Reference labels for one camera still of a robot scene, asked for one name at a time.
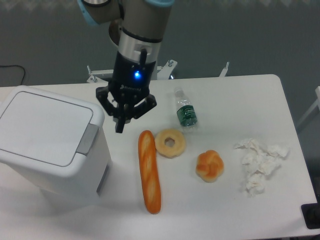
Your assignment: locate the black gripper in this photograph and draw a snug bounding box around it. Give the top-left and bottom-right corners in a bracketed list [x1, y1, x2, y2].
[95, 51, 157, 133]

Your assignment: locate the white push-lid trash can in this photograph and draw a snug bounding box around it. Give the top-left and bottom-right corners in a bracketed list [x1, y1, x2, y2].
[0, 85, 111, 204]

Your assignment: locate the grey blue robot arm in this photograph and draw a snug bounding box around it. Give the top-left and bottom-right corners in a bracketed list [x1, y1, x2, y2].
[77, 0, 174, 133]

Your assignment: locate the green label water bottle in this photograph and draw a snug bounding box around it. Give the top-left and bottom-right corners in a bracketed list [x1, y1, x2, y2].
[174, 87, 199, 133]

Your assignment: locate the long orange baguette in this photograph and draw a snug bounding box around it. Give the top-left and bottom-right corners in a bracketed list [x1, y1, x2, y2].
[138, 130, 162, 214]

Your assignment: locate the round twisted bread roll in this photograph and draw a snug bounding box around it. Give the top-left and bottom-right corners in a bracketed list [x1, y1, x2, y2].
[195, 150, 225, 183]

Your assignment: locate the crumpled white tissue paper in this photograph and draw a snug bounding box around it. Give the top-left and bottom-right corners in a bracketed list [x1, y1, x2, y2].
[233, 138, 290, 198]

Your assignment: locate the black device at edge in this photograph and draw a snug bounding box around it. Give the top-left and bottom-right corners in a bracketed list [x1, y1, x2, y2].
[301, 203, 320, 229]

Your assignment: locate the pale ring donut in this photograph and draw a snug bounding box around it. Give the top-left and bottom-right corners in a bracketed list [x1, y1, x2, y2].
[154, 128, 186, 159]

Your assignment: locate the black floor cable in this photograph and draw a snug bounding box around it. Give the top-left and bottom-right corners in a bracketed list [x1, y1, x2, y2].
[0, 64, 26, 86]

